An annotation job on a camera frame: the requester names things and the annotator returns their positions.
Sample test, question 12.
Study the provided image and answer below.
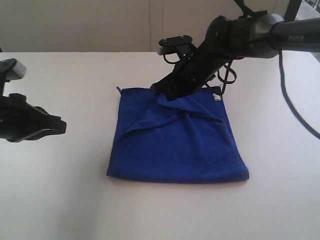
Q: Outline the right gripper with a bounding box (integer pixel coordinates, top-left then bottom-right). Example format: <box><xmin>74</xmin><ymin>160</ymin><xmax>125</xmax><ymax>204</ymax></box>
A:
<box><xmin>150</xmin><ymin>47</ymin><xmax>231</xmax><ymax>101</ymax></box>

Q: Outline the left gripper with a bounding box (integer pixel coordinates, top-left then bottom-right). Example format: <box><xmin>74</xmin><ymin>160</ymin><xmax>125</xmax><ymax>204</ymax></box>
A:
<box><xmin>0</xmin><ymin>93</ymin><xmax>67</xmax><ymax>143</ymax></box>

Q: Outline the blue towel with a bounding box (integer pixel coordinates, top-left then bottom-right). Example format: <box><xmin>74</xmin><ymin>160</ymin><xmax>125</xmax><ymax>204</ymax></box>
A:
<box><xmin>106</xmin><ymin>86</ymin><xmax>250</xmax><ymax>184</ymax></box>

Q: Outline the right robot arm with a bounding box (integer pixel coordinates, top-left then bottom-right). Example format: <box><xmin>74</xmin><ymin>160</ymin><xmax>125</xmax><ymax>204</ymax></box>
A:
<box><xmin>150</xmin><ymin>13</ymin><xmax>320</xmax><ymax>101</ymax></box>

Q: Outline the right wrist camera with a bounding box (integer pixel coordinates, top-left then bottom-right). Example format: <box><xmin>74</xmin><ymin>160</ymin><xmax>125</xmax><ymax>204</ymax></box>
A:
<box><xmin>157</xmin><ymin>35</ymin><xmax>195</xmax><ymax>56</ymax></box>

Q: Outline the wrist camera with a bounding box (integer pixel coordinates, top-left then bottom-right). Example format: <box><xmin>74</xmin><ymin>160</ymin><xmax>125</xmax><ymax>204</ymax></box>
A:
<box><xmin>157</xmin><ymin>35</ymin><xmax>195</xmax><ymax>56</ymax></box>
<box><xmin>0</xmin><ymin>58</ymin><xmax>27</xmax><ymax>82</ymax></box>

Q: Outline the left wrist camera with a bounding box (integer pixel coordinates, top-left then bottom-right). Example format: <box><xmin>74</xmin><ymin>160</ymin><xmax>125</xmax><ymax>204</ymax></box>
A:
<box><xmin>0</xmin><ymin>58</ymin><xmax>27</xmax><ymax>82</ymax></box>

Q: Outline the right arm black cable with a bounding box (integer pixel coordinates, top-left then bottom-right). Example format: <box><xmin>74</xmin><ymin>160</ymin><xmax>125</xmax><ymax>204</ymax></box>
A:
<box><xmin>217</xmin><ymin>0</ymin><xmax>320</xmax><ymax>140</ymax></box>

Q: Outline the black window frame post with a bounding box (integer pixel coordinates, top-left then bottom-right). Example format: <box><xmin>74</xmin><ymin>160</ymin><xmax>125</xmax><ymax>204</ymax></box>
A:
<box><xmin>284</xmin><ymin>0</ymin><xmax>302</xmax><ymax>22</ymax></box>

